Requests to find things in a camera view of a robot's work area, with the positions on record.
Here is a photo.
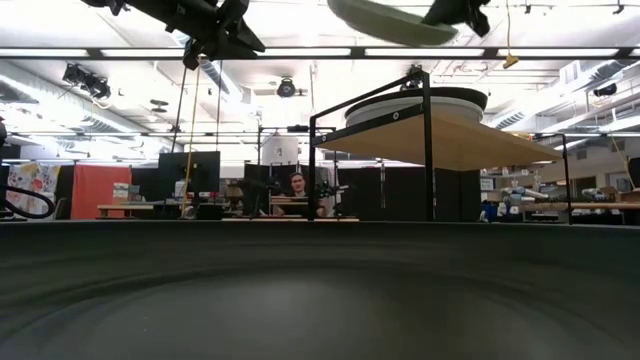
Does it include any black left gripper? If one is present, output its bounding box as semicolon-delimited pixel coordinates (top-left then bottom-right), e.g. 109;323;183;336
181;17;267;72

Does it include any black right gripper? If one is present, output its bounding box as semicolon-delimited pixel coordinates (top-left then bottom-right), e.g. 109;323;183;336
422;0;494;39

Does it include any pale green plate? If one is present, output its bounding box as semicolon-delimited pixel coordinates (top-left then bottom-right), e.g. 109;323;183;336
326;0;459;48

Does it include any white plate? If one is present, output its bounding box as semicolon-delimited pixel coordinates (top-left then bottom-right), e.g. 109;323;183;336
345;95;485;127

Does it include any large black plate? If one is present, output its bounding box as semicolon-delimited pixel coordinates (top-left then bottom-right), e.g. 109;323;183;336
0;221;640;360

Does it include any black ceiling spotlight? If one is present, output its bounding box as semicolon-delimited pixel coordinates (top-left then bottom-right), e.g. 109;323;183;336
591;81;619;98
397;63;425;94
61;62;113;101

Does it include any person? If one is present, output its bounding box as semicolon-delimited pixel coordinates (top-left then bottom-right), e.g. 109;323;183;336
272;171;326;218

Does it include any background robot with green lights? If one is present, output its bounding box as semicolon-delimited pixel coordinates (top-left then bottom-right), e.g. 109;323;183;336
314;180;351;217

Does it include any black curtain partition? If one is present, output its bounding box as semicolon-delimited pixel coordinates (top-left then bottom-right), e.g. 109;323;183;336
243;162;482;223

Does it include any orange partition panel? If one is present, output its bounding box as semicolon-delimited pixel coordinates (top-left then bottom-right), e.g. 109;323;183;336
71;164;133;221

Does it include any background wooden table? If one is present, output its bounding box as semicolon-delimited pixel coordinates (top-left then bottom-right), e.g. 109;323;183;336
96;202;157;220

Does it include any floral cloth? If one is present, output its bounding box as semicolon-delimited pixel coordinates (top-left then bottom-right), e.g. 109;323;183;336
6;162;62;217

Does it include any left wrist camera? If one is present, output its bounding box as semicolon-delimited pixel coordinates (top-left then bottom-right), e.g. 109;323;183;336
215;0;251;29

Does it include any black hanging cable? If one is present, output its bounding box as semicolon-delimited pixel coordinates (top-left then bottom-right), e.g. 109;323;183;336
169;67;189;154

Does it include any yellow hanging cord plug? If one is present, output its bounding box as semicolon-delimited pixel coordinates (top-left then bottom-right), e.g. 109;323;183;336
501;0;520;70

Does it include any black overhead light rail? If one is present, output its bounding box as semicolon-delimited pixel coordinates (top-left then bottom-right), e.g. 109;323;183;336
0;46;640;62

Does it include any black frame wooden shelf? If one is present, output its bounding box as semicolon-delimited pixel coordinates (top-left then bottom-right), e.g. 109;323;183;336
308;69;574;223

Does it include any black hose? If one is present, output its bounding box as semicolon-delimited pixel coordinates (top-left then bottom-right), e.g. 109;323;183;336
0;184;57;221

